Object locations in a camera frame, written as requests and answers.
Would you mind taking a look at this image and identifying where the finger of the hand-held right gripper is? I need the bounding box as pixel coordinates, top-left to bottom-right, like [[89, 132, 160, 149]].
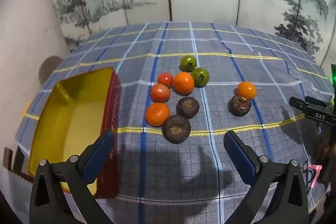
[[304, 96, 336, 109], [289, 97, 336, 126]]

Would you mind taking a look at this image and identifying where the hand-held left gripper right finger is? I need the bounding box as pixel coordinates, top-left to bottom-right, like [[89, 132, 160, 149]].
[[223, 131, 310, 224]]

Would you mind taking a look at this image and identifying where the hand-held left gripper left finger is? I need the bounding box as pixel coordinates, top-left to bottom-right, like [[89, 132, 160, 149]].
[[29, 130, 115, 224]]

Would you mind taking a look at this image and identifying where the red and gold tin box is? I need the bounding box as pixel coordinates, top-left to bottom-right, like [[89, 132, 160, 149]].
[[28, 68, 122, 199]]

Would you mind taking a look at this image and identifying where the dark brown mangosteen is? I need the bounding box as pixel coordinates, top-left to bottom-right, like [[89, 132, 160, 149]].
[[176, 97, 200, 119], [161, 114, 192, 144], [227, 95, 252, 117]]

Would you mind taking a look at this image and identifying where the yellow-orange tangerine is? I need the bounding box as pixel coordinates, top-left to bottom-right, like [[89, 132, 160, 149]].
[[237, 81, 257, 100]]

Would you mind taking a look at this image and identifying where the orange tangerine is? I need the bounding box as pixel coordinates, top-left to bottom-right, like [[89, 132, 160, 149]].
[[146, 102, 171, 127], [173, 72, 195, 95]]

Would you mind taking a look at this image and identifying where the large red tomato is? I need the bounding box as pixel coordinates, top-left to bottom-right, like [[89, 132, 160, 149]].
[[150, 84, 171, 103]]

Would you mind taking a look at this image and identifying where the green tomato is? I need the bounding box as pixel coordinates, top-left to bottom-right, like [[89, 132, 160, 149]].
[[180, 55, 197, 72], [191, 67, 210, 88]]

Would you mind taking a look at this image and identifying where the small red tomato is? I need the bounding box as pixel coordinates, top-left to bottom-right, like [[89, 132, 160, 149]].
[[157, 72, 174, 88]]

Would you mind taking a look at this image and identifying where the pink plastic clip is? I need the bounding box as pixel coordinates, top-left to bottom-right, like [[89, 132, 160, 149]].
[[304, 164, 323, 189]]

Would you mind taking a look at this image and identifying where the blue plaid tablecloth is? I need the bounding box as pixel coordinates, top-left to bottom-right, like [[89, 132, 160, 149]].
[[14, 21, 336, 224]]

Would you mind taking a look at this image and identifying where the orange round cushion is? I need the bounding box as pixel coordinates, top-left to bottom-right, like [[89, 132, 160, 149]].
[[23, 99, 34, 122]]

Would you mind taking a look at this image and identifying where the brown cardboard piece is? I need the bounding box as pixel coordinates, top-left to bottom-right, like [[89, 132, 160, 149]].
[[4, 148, 13, 169]]

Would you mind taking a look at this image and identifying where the grey round millstone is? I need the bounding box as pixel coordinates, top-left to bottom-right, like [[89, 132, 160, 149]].
[[38, 55, 65, 84]]

